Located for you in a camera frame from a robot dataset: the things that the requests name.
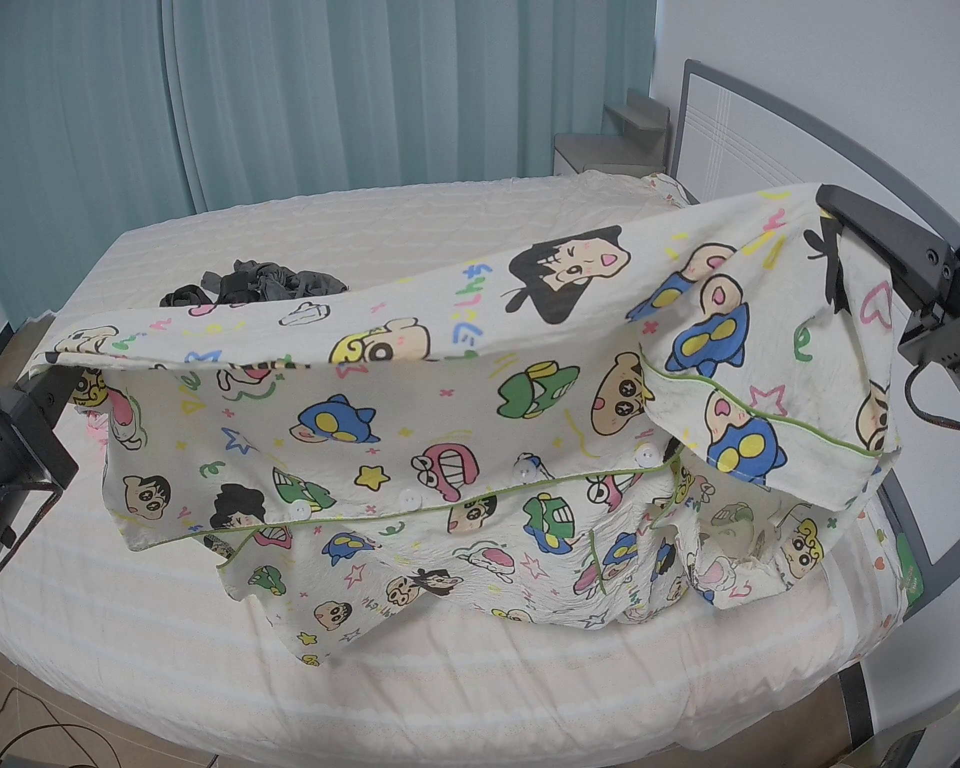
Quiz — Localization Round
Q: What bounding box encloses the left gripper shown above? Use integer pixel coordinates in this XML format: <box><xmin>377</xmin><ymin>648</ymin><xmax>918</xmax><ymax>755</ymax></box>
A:
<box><xmin>0</xmin><ymin>363</ymin><xmax>81</xmax><ymax>519</ymax></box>

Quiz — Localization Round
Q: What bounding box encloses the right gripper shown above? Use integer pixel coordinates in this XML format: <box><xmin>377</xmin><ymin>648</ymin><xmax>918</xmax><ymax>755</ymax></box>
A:
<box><xmin>816</xmin><ymin>183</ymin><xmax>960</xmax><ymax>370</ymax></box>

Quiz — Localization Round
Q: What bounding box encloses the white printed pyjama top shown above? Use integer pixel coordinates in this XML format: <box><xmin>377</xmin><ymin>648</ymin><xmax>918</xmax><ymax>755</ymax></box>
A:
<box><xmin>33</xmin><ymin>182</ymin><xmax>905</xmax><ymax>669</ymax></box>

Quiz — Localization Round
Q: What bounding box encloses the bed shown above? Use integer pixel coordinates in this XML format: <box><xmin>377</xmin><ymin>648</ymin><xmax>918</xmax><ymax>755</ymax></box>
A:
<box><xmin>0</xmin><ymin>58</ymin><xmax>960</xmax><ymax>760</ymax></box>

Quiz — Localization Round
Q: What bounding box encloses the dark grey garment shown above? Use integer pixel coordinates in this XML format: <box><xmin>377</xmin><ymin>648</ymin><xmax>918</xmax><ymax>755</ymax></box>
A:
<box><xmin>201</xmin><ymin>258</ymin><xmax>350</xmax><ymax>305</ymax></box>

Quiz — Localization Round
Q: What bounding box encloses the blue-green curtain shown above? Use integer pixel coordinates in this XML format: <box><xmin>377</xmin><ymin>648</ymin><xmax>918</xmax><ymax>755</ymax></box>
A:
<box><xmin>161</xmin><ymin>0</ymin><xmax>657</xmax><ymax>215</ymax></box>
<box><xmin>0</xmin><ymin>0</ymin><xmax>185</xmax><ymax>331</ymax></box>

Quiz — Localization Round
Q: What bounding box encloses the grey bedside table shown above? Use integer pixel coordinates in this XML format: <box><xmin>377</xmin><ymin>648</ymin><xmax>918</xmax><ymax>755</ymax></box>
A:
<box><xmin>553</xmin><ymin>88</ymin><xmax>672</xmax><ymax>177</ymax></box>

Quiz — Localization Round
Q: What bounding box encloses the black cable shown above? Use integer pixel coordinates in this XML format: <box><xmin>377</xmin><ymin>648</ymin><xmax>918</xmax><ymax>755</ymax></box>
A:
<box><xmin>0</xmin><ymin>480</ymin><xmax>61</xmax><ymax>575</ymax></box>
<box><xmin>903</xmin><ymin>360</ymin><xmax>960</xmax><ymax>432</ymax></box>

